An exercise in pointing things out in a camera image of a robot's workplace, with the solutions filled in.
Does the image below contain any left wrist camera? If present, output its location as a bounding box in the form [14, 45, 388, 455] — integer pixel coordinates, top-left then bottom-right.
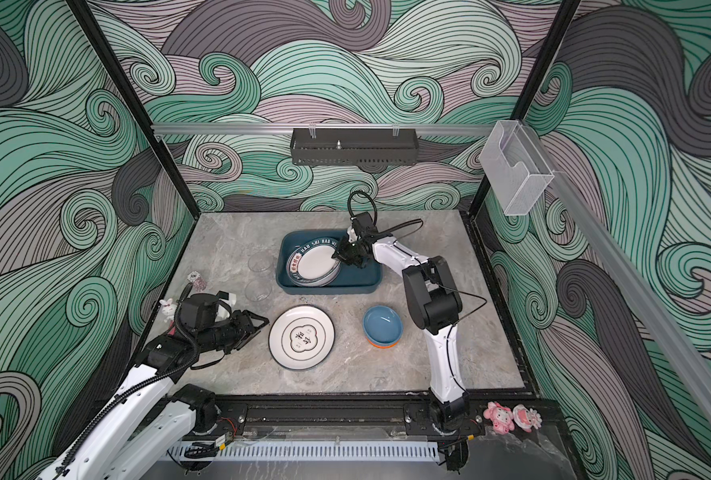
[175, 291, 238, 330]

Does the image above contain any pink checkered small cup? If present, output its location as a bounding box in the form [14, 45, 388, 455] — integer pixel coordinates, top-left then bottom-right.
[188, 271, 207, 292]

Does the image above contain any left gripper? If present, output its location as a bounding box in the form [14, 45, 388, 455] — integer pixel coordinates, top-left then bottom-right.
[198, 308, 270, 355]

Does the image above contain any blue bowl on stack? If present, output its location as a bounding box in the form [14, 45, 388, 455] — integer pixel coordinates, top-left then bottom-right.
[363, 305, 403, 342]

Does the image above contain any white rabbit figurine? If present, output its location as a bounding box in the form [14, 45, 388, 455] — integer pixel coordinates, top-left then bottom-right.
[159, 298, 179, 322]

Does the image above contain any white plate cloud emblem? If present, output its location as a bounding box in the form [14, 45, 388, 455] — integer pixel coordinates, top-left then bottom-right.
[269, 305, 337, 371]

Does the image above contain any clear cup near left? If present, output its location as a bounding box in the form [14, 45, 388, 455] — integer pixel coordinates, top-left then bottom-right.
[245, 278, 273, 302]

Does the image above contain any plate with red characters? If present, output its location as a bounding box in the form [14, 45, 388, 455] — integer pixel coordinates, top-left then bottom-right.
[286, 246, 308, 285]

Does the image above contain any black frame post right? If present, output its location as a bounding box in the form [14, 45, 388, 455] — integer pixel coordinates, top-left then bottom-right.
[469, 1, 581, 217]

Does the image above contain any clear cup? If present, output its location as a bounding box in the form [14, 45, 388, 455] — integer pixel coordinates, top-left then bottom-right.
[248, 250, 277, 277]
[245, 278, 273, 302]

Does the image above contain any orange bowl under stack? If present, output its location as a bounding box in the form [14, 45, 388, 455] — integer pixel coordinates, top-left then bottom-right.
[367, 337, 399, 349]

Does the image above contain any black frame post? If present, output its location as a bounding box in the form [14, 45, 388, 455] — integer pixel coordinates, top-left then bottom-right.
[469, 1, 581, 217]
[66, 0, 201, 220]

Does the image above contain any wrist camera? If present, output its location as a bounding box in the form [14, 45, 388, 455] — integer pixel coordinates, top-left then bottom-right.
[349, 212, 379, 242]
[175, 291, 238, 330]

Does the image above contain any aluminium rail back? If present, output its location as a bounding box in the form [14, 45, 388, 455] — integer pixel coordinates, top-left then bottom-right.
[151, 122, 495, 137]

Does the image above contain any clear acrylic wall holder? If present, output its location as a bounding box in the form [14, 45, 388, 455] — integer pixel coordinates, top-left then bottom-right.
[479, 120, 555, 216]

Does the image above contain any black frame post left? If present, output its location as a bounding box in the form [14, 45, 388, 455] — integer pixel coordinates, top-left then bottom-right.
[66, 0, 201, 220]

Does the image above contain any green rim hao wei plate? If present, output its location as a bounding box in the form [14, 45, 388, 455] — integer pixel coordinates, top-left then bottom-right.
[299, 237, 341, 286]

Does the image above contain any pink white plush toy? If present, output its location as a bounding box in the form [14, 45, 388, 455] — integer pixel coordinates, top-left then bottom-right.
[513, 404, 543, 433]

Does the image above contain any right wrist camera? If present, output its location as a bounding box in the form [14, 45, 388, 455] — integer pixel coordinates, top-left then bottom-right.
[349, 212, 379, 242]

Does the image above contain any aluminium rail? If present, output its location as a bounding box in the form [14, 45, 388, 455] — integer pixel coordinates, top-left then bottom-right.
[151, 122, 495, 137]
[521, 125, 711, 424]

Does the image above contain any clear cup far left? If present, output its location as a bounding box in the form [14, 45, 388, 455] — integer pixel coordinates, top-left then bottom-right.
[248, 250, 277, 277]

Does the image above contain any black wall shelf tray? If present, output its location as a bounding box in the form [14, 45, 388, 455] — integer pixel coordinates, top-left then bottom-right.
[290, 127, 419, 167]

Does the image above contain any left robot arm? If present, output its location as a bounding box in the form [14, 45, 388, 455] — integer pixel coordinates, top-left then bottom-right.
[39, 300, 270, 479]

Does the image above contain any white slotted cable duct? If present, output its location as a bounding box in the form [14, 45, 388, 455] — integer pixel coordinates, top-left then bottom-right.
[203, 440, 441, 463]

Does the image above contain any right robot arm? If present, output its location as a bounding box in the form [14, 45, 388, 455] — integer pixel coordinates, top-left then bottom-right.
[335, 227, 469, 430]

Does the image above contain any aluminium rail right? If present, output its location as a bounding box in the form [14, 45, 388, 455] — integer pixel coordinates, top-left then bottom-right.
[521, 125, 711, 424]

